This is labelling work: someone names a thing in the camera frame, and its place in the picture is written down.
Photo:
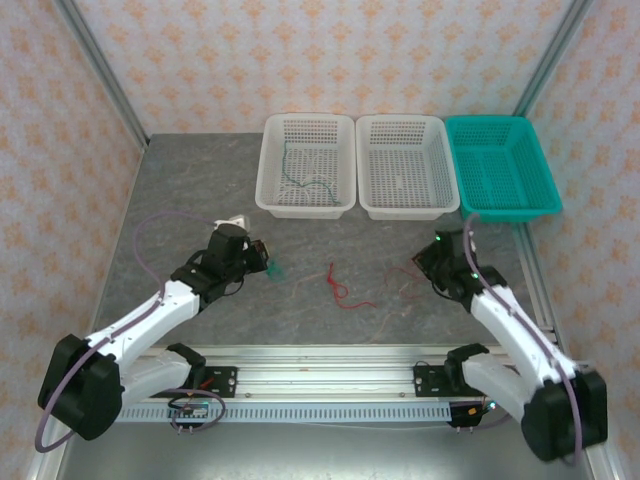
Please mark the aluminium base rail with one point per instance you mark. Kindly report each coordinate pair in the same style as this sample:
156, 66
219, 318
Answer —
325, 372

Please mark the small circuit board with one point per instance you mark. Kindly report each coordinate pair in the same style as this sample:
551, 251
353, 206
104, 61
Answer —
190, 410
472, 412

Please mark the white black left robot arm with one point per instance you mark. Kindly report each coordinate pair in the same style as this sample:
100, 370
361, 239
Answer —
135, 320

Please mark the aluminium frame rail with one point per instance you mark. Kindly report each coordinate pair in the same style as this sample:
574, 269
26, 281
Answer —
42, 462
537, 300
607, 465

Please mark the white perforated plastic basket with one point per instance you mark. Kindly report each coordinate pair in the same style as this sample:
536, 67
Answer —
405, 165
267, 165

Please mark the aluminium frame post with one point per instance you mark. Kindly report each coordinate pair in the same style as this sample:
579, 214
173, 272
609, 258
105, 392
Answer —
100, 65
552, 57

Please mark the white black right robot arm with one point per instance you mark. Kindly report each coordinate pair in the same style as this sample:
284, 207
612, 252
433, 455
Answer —
505, 320

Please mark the grey metal front panel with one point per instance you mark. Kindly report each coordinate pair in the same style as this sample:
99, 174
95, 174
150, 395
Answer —
320, 455

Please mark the teal perforated plastic basket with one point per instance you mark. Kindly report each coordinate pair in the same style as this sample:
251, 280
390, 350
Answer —
500, 165

